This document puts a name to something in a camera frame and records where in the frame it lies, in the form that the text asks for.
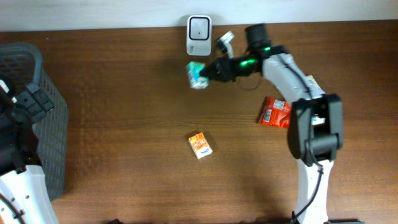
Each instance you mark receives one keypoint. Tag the white barcode scanner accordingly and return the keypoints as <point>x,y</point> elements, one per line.
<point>199,32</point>

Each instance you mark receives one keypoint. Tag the teal tissue pack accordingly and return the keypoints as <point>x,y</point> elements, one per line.
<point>196,81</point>

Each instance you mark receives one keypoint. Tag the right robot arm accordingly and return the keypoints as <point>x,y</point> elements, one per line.
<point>315,132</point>

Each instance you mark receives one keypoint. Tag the grey plastic mesh basket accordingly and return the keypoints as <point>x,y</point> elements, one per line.
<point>23,63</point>

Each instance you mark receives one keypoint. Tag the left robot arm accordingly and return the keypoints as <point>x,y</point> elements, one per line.
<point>24,197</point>

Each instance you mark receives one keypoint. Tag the orange tissue pack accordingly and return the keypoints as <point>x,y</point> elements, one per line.
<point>200,145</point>

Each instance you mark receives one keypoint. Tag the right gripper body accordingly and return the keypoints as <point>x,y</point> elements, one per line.
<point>233,68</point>

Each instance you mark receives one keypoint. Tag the cream snack bag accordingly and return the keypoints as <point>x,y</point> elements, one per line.
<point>312,82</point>

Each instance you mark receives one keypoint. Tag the red snack bag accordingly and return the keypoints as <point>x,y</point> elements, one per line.
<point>275,113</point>

